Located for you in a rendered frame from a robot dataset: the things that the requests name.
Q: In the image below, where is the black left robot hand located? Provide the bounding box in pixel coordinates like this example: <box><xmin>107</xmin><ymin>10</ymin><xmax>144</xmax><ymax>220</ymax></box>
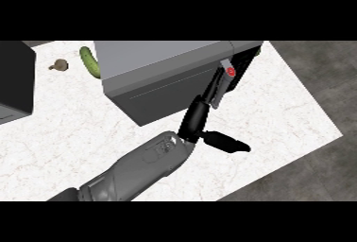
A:
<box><xmin>176</xmin><ymin>65</ymin><xmax>253</xmax><ymax>154</ymax></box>

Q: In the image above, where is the grey microwave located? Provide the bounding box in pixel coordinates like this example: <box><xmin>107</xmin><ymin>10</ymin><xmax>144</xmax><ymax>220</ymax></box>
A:
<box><xmin>93</xmin><ymin>41</ymin><xmax>266</xmax><ymax>128</ymax></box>

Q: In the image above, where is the green cucumber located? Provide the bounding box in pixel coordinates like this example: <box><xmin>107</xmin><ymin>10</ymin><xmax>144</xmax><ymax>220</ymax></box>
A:
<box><xmin>79</xmin><ymin>45</ymin><xmax>104</xmax><ymax>79</ymax></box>

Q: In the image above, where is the brown mushroom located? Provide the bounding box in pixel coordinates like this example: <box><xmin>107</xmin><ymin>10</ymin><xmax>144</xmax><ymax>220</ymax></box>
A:
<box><xmin>48</xmin><ymin>59</ymin><xmax>70</xmax><ymax>73</ymax></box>

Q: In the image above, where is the black box appliance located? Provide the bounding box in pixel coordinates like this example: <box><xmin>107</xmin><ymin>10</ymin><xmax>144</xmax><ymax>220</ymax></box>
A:
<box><xmin>0</xmin><ymin>41</ymin><xmax>39</xmax><ymax>126</ymax></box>

